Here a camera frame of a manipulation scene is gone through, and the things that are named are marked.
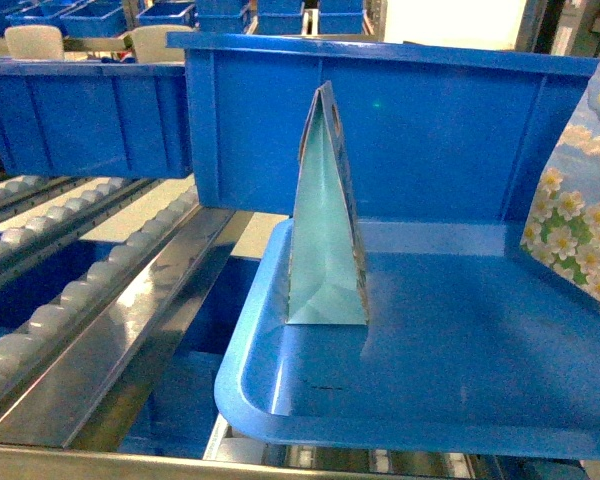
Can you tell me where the flower gift bag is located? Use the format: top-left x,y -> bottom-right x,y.
286,81 -> 370,326
520,62 -> 600,304

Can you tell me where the white roller conveyor track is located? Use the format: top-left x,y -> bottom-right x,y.
0,186 -> 199,397

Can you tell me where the large blue bin behind tray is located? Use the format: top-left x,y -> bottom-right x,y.
167,33 -> 598,222

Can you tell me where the blue plastic tray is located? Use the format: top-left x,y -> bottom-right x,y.
215,221 -> 600,460

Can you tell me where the blue bin at left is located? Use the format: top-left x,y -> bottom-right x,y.
0,60 -> 192,179

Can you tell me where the steel rack rail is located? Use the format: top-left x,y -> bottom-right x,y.
0,207 -> 252,448

